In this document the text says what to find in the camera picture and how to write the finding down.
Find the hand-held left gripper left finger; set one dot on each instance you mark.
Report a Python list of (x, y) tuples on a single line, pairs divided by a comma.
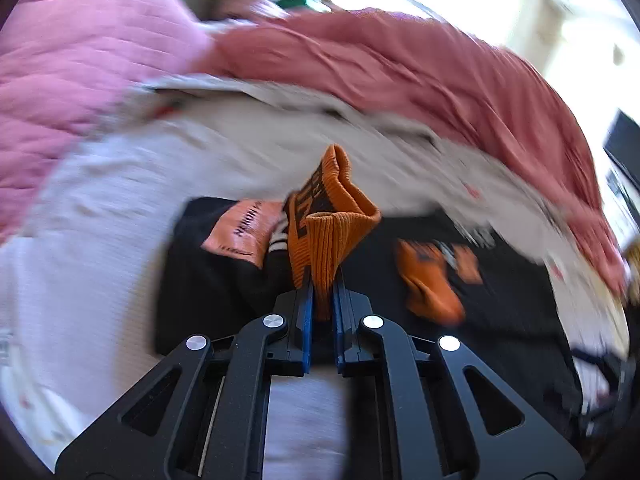
[(306, 317)]

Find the coral red blanket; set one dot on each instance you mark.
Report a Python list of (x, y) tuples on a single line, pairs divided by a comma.
[(400, 70)]

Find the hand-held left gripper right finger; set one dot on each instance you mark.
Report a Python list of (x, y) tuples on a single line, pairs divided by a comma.
[(340, 317)]

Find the pale orange cloth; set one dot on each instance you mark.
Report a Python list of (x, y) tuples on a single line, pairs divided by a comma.
[(240, 235)]

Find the black garment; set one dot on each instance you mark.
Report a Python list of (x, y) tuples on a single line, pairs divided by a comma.
[(500, 310)]

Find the pink quilted pillow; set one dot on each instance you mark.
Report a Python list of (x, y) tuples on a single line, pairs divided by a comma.
[(75, 60)]

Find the orange printed sock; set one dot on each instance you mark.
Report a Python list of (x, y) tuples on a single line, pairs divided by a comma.
[(430, 285)]

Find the beige strawberry printed bedspread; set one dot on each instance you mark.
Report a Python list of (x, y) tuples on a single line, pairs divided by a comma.
[(125, 185)]

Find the dark screen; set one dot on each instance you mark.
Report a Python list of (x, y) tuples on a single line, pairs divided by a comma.
[(625, 145)]

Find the orange knit sock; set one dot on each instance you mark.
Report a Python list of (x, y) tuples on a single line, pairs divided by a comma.
[(325, 240)]

